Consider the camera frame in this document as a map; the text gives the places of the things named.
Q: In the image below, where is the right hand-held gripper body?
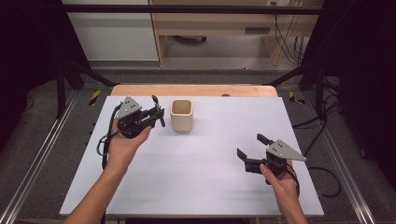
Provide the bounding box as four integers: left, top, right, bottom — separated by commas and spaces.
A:
244, 139, 308, 185

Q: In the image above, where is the yellow and black tape marker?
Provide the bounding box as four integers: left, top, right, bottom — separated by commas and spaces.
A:
89, 89, 102, 106
288, 91, 306, 105

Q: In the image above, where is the person's right hand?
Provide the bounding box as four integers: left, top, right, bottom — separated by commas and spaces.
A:
259, 158, 301, 201

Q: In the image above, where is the yellow cable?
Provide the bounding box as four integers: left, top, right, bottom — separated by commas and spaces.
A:
274, 0, 304, 67

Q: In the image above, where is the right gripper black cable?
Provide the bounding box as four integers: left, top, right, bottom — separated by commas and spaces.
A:
285, 161, 302, 198

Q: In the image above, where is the black looped floor cable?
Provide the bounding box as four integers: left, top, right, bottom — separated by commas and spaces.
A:
306, 165, 343, 198

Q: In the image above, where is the wooden desk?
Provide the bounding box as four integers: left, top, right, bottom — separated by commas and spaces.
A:
148, 0, 325, 67

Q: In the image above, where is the black horizontal frame bar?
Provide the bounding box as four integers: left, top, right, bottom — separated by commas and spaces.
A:
60, 4, 325, 14

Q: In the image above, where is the wooden table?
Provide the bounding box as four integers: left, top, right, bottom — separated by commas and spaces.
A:
110, 83, 279, 98

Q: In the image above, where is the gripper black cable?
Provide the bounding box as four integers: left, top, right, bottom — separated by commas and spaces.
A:
285, 161, 302, 198
95, 105, 123, 171

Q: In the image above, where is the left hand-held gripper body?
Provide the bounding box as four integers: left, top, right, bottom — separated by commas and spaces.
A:
115, 95, 157, 140

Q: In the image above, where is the black curtain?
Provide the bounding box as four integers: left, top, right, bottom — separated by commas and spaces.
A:
0, 0, 92, 150
306, 0, 396, 188

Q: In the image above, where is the cream square ceramic cup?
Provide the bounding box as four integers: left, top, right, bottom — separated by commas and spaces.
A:
169, 98, 194, 133

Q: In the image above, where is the white cabinet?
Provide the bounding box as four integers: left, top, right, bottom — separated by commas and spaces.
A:
61, 0, 161, 63

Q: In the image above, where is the aluminium floor rail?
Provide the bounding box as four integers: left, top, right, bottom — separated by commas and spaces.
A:
303, 92, 378, 224
0, 90, 79, 224

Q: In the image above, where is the black power cable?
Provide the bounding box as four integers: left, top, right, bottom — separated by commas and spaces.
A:
271, 2, 306, 65

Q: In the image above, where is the person's left hand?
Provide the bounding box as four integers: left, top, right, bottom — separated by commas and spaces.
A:
106, 119, 153, 171

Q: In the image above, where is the black metal stand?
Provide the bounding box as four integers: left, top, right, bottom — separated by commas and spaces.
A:
55, 58, 120, 119
263, 59, 327, 121

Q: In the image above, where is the black floor cable bundle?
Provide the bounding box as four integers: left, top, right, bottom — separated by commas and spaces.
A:
291, 76, 344, 158

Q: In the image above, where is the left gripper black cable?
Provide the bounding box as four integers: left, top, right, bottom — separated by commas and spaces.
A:
95, 105, 123, 171

